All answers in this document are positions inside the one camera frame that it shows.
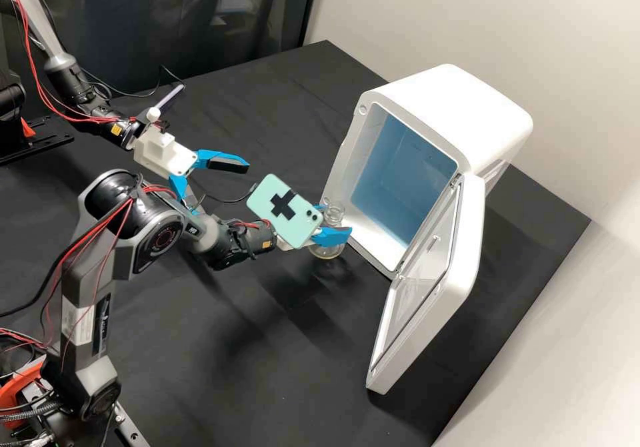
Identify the black cable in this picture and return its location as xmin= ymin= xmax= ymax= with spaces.
xmin=191 ymin=188 xmax=257 ymax=207
xmin=79 ymin=64 xmax=182 ymax=99

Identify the white incubator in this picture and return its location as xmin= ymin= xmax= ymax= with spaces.
xmin=319 ymin=63 xmax=534 ymax=276

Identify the right wrist camera phone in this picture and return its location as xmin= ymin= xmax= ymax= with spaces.
xmin=245 ymin=173 xmax=326 ymax=254

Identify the clear flask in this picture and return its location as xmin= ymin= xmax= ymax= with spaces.
xmin=307 ymin=200 xmax=349 ymax=261

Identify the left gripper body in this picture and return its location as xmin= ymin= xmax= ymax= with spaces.
xmin=133 ymin=130 xmax=198 ymax=176

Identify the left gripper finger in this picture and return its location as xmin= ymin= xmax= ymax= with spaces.
xmin=167 ymin=171 xmax=202 ymax=216
xmin=191 ymin=148 xmax=250 ymax=175

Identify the incubator door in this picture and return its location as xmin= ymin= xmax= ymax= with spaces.
xmin=365 ymin=170 xmax=489 ymax=396

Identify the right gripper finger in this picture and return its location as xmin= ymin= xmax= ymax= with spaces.
xmin=311 ymin=225 xmax=353 ymax=249

